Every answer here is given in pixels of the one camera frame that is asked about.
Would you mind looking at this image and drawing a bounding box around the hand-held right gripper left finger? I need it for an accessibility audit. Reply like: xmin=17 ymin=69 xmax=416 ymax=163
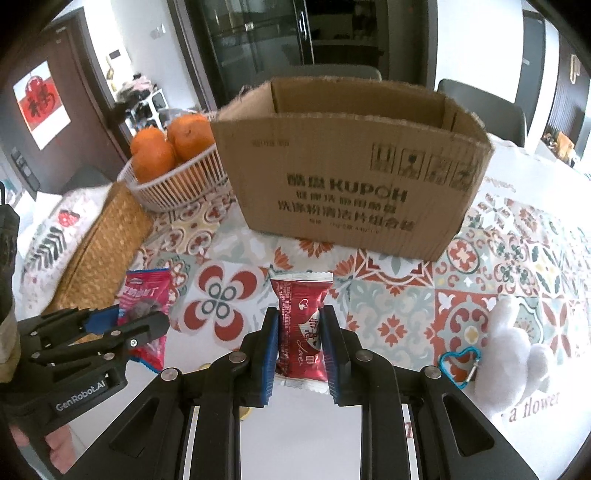
xmin=69 ymin=305 xmax=281 ymax=480

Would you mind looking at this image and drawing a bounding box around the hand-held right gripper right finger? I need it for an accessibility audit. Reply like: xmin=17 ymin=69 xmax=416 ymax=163
xmin=320 ymin=305 xmax=527 ymax=480

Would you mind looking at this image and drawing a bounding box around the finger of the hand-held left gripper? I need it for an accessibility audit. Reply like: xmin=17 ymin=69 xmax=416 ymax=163
xmin=41 ymin=304 xmax=121 ymax=345
xmin=34 ymin=311 xmax=171 ymax=366

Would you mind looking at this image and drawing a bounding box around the pink snack packet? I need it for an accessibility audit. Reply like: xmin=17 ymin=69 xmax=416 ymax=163
xmin=117 ymin=268 xmax=171 ymax=372

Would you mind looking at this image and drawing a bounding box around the red candy packet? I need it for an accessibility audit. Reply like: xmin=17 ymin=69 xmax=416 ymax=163
xmin=269 ymin=272 xmax=334 ymax=394

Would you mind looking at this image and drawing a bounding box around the brown cardboard box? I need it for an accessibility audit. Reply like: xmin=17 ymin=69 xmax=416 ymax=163
xmin=210 ymin=78 xmax=492 ymax=261

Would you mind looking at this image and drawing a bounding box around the person's left hand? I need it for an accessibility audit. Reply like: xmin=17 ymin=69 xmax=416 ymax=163
xmin=9 ymin=425 xmax=78 ymax=475

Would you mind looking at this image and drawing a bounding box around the woven wicker tissue box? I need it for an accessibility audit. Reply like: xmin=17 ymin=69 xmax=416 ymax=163
xmin=46 ymin=181 xmax=155 ymax=315

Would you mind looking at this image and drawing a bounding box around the patterned table runner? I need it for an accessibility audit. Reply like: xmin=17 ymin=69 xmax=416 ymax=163
xmin=124 ymin=182 xmax=591 ymax=393

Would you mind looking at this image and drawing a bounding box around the floral cloth box cover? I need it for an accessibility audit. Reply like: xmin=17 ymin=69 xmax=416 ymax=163
xmin=18 ymin=182 xmax=116 ymax=319

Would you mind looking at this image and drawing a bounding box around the blue heart carabiner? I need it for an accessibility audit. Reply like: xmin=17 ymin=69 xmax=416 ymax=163
xmin=438 ymin=347 xmax=483 ymax=391

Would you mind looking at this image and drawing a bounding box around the orange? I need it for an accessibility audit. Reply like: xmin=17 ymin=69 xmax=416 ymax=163
xmin=167 ymin=114 xmax=216 ymax=162
xmin=130 ymin=128 xmax=176 ymax=184

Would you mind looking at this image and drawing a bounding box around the white plush toy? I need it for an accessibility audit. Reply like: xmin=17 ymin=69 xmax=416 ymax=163
xmin=473 ymin=295 xmax=555 ymax=404

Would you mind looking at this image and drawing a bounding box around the white shoe rack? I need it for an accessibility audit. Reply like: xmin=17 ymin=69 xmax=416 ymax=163
xmin=124 ymin=90 xmax=169 ymax=130

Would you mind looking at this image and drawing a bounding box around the brown wooden door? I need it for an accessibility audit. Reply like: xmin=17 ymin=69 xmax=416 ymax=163
xmin=0 ymin=9 xmax=130 ymax=195

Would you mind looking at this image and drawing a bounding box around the pile of clothes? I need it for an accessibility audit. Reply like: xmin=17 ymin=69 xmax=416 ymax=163
xmin=113 ymin=76 xmax=160 ymax=100

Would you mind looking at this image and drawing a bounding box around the dark grey chair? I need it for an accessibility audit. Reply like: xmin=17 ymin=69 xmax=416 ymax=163
xmin=436 ymin=78 xmax=527 ymax=148

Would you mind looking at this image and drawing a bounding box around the dark glass sliding door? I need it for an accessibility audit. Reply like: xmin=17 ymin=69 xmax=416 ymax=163
xmin=168 ymin=0 xmax=437 ymax=112

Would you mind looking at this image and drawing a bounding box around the dark interior door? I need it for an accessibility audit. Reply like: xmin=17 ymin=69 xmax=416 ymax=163
xmin=522 ymin=9 xmax=548 ymax=144

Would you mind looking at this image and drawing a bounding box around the white wire fruit basket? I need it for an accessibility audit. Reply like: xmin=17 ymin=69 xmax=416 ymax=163
xmin=117 ymin=143 xmax=229 ymax=212

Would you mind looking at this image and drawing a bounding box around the door lock handle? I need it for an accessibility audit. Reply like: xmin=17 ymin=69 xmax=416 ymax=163
xmin=11 ymin=148 xmax=40 ymax=192

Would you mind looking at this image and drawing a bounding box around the red and white wall poster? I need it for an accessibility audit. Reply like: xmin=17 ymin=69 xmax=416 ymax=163
xmin=12 ymin=60 xmax=71 ymax=151

